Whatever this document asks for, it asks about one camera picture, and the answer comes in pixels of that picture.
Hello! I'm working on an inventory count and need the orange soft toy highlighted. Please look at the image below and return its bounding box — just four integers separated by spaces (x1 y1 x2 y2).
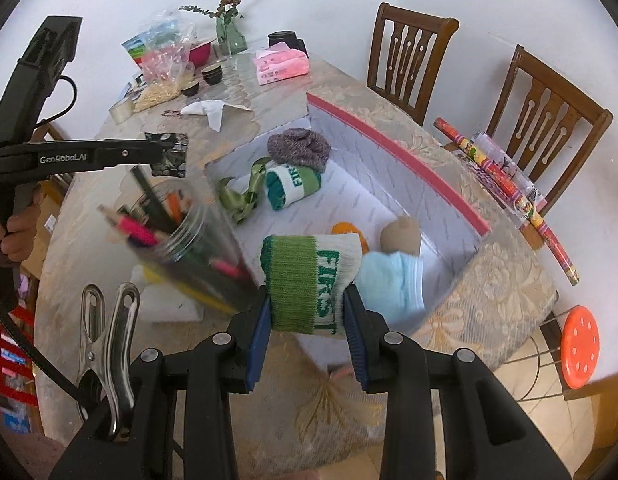
331 221 372 256

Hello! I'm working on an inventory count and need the plastic bag of pink sweets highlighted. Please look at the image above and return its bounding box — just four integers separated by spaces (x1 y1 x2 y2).
139 42 190 83

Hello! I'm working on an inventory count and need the red cup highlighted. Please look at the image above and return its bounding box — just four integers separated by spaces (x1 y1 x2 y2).
188 40 215 68

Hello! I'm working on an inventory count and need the grey cardboard box red rim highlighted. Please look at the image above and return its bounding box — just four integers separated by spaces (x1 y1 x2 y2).
204 91 491 361

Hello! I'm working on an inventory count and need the brown cardboard box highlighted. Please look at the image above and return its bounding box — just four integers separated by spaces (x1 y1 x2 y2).
22 195 65 278

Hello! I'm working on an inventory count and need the glass jar of coloured pencils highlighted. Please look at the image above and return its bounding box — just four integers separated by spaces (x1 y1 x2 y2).
96 165 257 313

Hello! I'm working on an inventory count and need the red patterned wrapping paper roll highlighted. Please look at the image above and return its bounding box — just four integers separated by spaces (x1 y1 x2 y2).
434 117 580 285

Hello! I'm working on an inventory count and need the red printed carton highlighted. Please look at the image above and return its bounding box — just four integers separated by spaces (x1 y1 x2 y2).
0 307 42 401

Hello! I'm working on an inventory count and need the pink tissue pack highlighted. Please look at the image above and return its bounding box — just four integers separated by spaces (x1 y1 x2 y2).
253 47 310 86

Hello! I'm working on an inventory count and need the floral lace tablecloth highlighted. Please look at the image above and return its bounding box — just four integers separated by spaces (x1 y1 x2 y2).
39 52 560 461

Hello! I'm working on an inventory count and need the orange round stool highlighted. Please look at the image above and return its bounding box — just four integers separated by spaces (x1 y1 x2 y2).
509 305 602 403

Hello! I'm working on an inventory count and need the metal spring clamp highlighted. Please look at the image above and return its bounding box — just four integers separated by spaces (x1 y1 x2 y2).
76 282 140 441

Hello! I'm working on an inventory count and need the beige soft ball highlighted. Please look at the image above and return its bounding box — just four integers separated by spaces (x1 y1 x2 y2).
379 216 422 256

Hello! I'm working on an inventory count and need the black kettle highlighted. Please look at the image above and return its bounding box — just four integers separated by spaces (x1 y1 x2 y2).
267 31 307 58

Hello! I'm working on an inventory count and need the white crumpled tissue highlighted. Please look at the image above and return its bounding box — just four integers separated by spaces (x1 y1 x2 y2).
179 100 254 133

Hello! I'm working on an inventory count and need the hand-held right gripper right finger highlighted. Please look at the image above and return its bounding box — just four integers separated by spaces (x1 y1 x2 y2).
341 285 572 480

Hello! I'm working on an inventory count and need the grey knitted sock ball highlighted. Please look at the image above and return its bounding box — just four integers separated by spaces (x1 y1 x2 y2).
267 129 332 172

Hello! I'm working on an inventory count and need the green glass vase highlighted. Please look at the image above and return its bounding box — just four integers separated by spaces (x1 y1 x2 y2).
215 10 249 56

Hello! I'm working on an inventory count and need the light blue sock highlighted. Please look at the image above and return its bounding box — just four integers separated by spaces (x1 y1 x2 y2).
359 251 426 323

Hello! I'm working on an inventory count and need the plastic bag of beige grains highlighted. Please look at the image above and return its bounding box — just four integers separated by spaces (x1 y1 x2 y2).
133 80 185 111

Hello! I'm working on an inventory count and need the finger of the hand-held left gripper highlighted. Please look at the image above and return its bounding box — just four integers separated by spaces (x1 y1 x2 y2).
106 140 164 167

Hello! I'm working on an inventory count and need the brown wooden chair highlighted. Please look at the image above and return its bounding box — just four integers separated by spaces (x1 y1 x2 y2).
481 44 614 216
366 2 460 126

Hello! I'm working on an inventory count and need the colourful snack bag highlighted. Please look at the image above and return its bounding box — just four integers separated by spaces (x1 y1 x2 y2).
122 20 182 66

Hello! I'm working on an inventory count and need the dark patterned cloth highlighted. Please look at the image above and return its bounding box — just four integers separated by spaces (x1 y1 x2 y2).
144 131 190 178

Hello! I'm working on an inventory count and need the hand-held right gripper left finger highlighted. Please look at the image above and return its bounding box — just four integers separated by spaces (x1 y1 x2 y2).
49 285 272 480

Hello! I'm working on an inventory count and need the dried eucalyptus sprig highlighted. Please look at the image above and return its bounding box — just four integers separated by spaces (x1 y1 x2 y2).
179 0 264 23

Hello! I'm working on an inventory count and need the clear tape roll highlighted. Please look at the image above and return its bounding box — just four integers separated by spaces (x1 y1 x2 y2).
109 100 135 123

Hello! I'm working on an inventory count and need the green white sock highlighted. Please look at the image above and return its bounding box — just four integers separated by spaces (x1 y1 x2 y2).
260 234 364 337
265 162 323 211

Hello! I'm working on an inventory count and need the green ribbon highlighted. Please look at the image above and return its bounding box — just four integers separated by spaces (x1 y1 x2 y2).
216 156 272 225

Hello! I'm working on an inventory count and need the person's left hand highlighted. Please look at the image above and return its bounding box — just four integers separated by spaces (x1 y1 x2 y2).
0 192 42 263

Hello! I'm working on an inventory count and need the black cable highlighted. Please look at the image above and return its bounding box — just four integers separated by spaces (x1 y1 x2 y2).
0 260 95 421

